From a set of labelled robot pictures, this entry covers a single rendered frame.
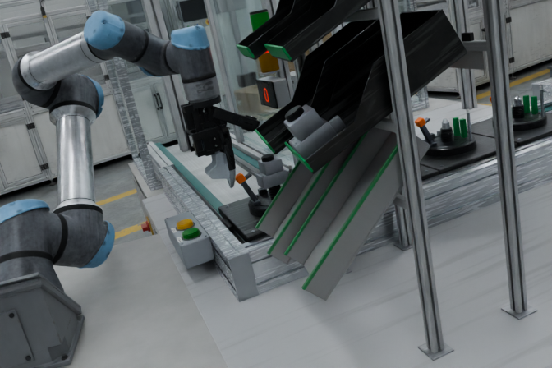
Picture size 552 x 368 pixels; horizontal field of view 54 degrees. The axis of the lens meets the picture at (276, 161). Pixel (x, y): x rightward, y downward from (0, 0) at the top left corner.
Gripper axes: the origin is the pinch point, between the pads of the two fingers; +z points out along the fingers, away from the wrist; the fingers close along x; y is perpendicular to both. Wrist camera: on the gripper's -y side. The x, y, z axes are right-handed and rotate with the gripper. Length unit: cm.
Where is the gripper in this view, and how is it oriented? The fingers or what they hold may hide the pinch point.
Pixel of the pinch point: (232, 181)
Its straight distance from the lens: 124.0
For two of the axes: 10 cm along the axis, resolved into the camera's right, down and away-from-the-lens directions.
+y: -9.1, 2.8, -3.0
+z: 2.0, 9.4, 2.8
